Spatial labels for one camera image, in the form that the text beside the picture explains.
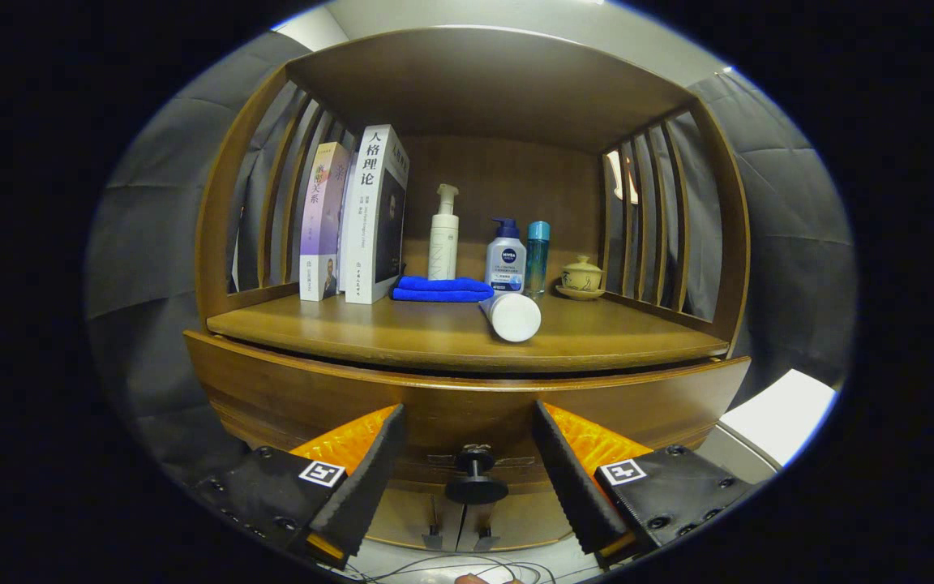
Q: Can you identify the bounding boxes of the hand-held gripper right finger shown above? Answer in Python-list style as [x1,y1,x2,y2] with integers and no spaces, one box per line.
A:
[532,400,768,569]

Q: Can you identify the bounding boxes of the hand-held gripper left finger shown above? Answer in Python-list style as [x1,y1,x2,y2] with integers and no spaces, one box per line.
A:
[191,403,407,569]

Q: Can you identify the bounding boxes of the black drawer knob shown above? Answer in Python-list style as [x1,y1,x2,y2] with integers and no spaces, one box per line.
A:
[444,444,510,505]

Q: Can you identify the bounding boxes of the wooden drawer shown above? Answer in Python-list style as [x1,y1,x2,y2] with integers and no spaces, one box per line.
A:
[183,328,752,492]

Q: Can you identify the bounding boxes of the white and green tube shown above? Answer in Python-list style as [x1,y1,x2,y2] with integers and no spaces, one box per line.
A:
[479,292,542,343]

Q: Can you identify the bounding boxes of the wooden cabinet door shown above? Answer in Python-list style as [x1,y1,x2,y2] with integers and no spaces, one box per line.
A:
[366,485,468,552]
[459,487,577,552]

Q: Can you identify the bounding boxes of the wooden countertop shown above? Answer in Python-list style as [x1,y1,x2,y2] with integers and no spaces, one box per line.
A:
[206,290,731,374]

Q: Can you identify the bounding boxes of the wooden cabinet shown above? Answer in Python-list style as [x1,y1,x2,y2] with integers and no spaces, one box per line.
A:
[194,26,752,554]

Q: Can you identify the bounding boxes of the yellow lidded teacup with saucer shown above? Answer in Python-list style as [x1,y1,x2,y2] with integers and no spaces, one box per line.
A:
[555,255,606,302]

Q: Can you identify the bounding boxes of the blue folded cloth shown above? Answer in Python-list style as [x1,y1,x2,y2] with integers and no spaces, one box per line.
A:
[390,275,495,303]

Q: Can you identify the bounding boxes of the white table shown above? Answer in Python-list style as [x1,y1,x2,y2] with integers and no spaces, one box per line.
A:
[718,369,838,467]

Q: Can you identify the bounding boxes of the teal bottle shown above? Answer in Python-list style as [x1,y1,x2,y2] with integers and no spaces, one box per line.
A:
[525,221,551,298]

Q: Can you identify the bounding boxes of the white bottle with blue pump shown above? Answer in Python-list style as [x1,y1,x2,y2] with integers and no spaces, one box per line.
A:
[485,217,528,294]

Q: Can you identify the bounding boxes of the thin purple book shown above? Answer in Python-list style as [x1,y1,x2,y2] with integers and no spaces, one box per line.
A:
[299,142,352,303]

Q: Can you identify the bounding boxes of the thick white book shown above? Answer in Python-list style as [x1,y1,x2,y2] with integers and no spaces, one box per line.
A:
[338,124,410,305]

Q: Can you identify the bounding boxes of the black floor cables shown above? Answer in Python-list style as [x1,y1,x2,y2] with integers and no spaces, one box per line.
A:
[337,553,565,584]

